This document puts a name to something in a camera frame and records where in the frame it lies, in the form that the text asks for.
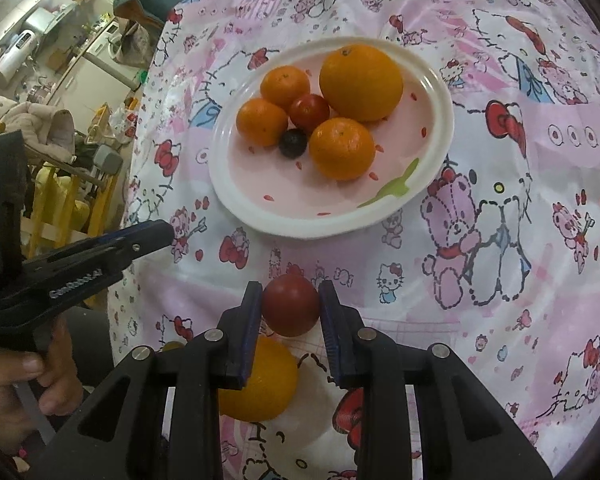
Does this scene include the pink dotted white-rimmed plate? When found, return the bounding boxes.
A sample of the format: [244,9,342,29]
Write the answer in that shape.
[208,36,455,238]

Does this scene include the pink cartoon printed bedsheet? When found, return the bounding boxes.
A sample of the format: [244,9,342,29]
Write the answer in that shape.
[105,0,600,480]

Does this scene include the red cherry tomato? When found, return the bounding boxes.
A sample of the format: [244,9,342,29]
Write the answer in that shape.
[288,93,331,131]
[262,274,322,338]

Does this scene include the grey stool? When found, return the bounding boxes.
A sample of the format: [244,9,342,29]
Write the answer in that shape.
[92,144,125,177]

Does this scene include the large orange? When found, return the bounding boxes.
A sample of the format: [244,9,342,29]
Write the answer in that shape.
[319,44,405,123]

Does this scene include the medium tangerine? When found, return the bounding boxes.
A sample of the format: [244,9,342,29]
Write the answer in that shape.
[308,117,376,182]

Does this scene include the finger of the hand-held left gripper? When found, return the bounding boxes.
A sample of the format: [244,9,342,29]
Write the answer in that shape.
[111,232,177,281]
[97,220,175,248]

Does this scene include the yellowish orange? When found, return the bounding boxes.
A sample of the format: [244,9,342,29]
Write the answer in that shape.
[217,335,299,423]

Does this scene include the dark purple grape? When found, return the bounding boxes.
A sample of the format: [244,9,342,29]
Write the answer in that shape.
[279,129,308,158]

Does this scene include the small tangerine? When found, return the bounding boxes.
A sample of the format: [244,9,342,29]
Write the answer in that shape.
[260,65,311,111]
[236,98,289,148]

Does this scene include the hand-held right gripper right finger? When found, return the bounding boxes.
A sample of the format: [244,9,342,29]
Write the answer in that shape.
[318,280,553,480]

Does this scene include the white water heater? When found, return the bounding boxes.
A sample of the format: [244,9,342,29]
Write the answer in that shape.
[0,29,37,87]

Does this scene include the person's left hand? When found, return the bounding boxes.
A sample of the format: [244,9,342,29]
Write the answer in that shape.
[0,317,86,457]

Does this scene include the beige jacket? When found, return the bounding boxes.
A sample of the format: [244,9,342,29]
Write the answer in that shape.
[0,101,77,161]

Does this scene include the blue upholstered chair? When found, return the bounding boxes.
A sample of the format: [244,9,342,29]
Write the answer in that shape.
[113,0,183,28]

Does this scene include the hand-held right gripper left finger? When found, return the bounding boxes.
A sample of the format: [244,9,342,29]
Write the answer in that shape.
[45,281,264,480]

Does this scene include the yellow wooden rack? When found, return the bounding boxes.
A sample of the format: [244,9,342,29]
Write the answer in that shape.
[22,160,118,261]

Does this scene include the white washing machine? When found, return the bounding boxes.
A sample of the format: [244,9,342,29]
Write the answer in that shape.
[104,22,131,68]

